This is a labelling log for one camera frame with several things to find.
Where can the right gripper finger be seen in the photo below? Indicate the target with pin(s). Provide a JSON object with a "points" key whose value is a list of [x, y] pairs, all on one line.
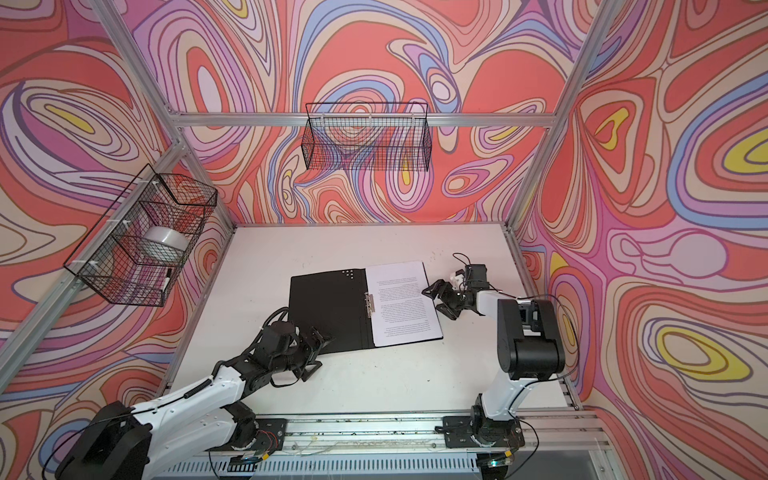
{"points": [[435, 290], [449, 311]]}

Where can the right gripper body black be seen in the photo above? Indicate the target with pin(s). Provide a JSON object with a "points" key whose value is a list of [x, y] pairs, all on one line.
{"points": [[455, 297]]}

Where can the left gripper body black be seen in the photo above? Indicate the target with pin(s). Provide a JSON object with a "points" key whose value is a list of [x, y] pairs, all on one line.
{"points": [[294, 360]]}

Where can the printed paper sheet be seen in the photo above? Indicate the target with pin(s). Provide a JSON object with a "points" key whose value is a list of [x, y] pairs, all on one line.
{"points": [[400, 313]]}

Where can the orange black folder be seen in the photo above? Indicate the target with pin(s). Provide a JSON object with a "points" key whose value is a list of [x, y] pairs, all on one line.
{"points": [[336, 303]]}

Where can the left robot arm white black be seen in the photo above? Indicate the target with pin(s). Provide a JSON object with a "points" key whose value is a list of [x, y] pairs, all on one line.
{"points": [[144, 440]]}

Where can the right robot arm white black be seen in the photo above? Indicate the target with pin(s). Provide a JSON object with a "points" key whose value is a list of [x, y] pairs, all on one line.
{"points": [[529, 351]]}

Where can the marker pen in basket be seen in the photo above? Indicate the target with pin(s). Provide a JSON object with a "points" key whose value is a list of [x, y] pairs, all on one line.
{"points": [[165, 284]]}

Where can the white vented panel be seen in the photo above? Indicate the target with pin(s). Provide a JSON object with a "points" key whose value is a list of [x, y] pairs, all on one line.
{"points": [[437, 466]]}

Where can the white tape roll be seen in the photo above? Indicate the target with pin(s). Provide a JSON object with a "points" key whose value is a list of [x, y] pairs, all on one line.
{"points": [[164, 245]]}

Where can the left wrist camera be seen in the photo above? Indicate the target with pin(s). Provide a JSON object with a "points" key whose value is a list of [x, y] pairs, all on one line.
{"points": [[278, 337]]}

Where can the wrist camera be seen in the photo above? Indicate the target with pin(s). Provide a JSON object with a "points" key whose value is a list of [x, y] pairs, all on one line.
{"points": [[278, 337], [457, 280]]}

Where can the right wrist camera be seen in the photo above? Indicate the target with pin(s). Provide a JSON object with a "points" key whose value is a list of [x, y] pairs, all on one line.
{"points": [[457, 280]]}

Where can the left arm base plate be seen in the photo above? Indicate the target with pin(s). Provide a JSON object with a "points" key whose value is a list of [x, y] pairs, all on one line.
{"points": [[263, 435]]}

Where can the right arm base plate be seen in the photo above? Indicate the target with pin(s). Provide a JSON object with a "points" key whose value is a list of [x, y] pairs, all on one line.
{"points": [[469, 431]]}

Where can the aluminium front rail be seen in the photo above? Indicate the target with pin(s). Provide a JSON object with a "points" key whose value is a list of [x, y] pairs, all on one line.
{"points": [[415, 432]]}

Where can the black wire basket back wall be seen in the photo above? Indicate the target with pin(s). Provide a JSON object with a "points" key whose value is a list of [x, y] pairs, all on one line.
{"points": [[358, 145]]}

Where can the black wire basket wall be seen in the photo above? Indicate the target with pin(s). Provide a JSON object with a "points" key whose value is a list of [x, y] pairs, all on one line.
{"points": [[160, 219], [358, 145]]}

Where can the black wire basket left wall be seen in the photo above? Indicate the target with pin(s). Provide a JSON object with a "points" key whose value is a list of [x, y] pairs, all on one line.
{"points": [[160, 219]]}

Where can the aluminium frame back bar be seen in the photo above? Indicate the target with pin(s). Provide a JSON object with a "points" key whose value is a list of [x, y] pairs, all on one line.
{"points": [[299, 119]]}

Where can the aluminium frame right post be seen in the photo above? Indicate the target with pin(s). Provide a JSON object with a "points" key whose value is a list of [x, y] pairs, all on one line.
{"points": [[595, 38]]}

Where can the aluminium frame post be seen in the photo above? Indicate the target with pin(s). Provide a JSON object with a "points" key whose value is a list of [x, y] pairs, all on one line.
{"points": [[595, 38], [121, 37]]}

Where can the aluminium frame left post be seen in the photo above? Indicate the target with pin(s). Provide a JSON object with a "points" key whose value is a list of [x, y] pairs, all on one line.
{"points": [[121, 37]]}

